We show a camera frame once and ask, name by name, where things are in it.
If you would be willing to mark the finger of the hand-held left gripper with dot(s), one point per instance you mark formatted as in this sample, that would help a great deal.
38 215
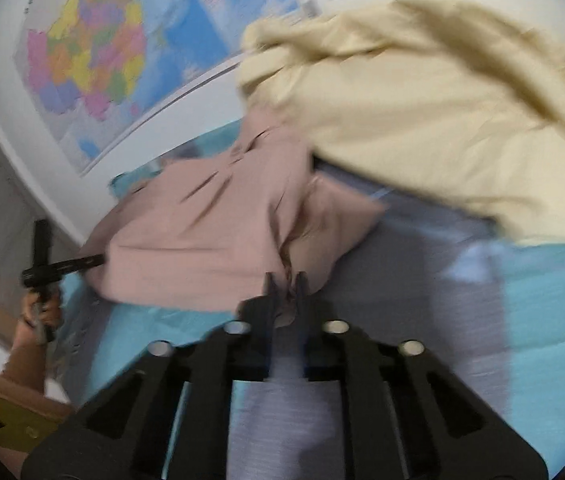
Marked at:
70 263

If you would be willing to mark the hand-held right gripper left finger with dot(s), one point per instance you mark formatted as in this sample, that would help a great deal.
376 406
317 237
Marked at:
270 292

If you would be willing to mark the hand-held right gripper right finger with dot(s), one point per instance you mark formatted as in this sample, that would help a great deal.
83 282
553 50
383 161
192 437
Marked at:
302 292

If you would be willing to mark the pink zip jacket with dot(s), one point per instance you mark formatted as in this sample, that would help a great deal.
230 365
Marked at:
202 245

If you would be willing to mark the person's left forearm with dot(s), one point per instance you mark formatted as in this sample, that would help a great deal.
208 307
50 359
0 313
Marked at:
27 365

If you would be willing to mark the person's left hand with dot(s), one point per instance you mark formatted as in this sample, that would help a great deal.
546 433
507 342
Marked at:
32 317

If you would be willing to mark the grey cloth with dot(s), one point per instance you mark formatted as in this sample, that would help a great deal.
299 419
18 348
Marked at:
402 300

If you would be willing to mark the cream yellow jacket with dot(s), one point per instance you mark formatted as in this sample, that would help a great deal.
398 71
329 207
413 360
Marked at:
427 110

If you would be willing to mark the light blue bedsheet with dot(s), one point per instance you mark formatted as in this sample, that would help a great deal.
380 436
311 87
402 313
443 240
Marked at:
542 310

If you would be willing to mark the colourful wall map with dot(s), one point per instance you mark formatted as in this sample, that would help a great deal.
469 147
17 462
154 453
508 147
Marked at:
112 55

